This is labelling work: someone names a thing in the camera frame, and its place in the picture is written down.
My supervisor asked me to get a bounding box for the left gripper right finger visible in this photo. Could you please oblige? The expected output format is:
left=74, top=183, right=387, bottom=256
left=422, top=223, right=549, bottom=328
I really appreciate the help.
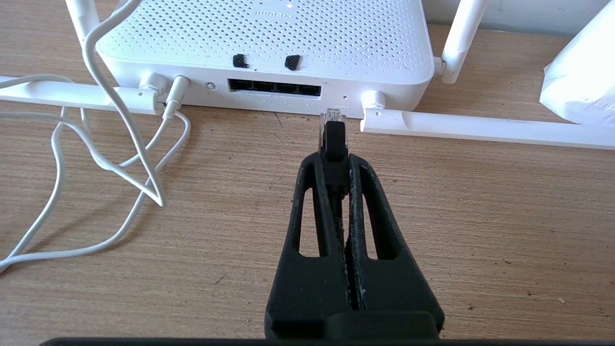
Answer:
left=347, top=154, right=445, bottom=338

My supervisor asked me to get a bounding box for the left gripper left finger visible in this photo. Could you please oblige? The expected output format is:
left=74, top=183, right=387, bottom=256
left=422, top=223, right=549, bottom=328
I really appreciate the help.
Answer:
left=264, top=153, right=352, bottom=338

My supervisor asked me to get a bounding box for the black ethernet cable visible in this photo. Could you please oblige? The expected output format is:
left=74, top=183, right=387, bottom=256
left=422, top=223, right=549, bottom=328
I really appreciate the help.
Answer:
left=319, top=109, right=349, bottom=195

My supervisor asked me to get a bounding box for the white power adapter with cable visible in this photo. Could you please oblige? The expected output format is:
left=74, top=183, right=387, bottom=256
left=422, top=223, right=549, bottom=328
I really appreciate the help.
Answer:
left=0, top=0, right=193, bottom=274

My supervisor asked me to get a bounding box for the white router with antennas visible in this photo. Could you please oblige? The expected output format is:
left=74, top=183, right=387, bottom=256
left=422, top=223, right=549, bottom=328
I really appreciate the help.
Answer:
left=0, top=0, right=615, bottom=151

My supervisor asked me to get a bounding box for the white toilet paper roll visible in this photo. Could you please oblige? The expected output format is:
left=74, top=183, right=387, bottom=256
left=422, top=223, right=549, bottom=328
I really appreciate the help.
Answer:
left=539, top=2, right=615, bottom=127

